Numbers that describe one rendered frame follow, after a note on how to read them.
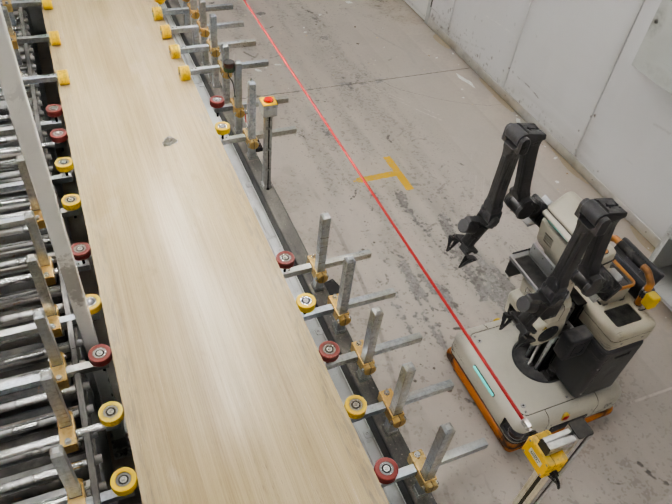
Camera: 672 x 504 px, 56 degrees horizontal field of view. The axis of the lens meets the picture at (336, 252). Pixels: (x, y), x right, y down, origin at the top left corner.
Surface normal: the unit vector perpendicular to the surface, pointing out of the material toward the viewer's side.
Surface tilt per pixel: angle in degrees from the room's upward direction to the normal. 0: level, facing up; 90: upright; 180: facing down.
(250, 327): 0
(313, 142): 0
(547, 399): 0
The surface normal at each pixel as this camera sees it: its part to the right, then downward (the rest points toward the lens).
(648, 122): -0.92, 0.21
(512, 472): 0.10, -0.70
